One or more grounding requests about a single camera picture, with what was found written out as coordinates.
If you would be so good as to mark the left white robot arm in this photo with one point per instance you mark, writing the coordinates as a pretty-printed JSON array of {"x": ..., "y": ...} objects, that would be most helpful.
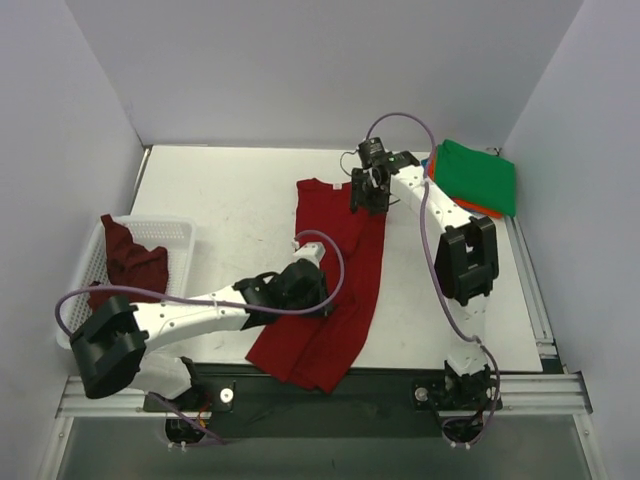
[{"x": 121, "y": 344}]

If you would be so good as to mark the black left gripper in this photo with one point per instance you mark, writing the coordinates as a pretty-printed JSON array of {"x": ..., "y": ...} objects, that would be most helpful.
[{"x": 310, "y": 291}]

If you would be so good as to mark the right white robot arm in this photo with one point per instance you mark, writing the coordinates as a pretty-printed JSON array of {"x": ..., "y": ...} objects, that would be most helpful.
[{"x": 460, "y": 249}]

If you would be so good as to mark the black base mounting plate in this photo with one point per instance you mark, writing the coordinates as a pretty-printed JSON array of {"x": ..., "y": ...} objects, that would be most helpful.
[{"x": 358, "y": 420}]

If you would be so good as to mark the orange folded t-shirt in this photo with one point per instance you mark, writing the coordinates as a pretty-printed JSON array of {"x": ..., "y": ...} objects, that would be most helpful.
[{"x": 466, "y": 176}]

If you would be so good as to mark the white plastic basket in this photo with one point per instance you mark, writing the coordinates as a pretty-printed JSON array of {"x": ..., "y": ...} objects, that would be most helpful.
[{"x": 177, "y": 235}]

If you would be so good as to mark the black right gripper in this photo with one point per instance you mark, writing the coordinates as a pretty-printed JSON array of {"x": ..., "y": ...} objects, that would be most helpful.
[{"x": 367, "y": 195}]

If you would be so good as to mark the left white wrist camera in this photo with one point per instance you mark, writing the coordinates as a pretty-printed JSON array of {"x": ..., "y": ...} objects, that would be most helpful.
[{"x": 310, "y": 251}]

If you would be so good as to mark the green folded t-shirt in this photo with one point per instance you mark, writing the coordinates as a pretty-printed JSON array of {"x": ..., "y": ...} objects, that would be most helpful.
[{"x": 505, "y": 187}]

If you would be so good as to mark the dark red t-shirt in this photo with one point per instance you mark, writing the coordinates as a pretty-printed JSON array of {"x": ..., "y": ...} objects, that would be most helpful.
[{"x": 131, "y": 264}]

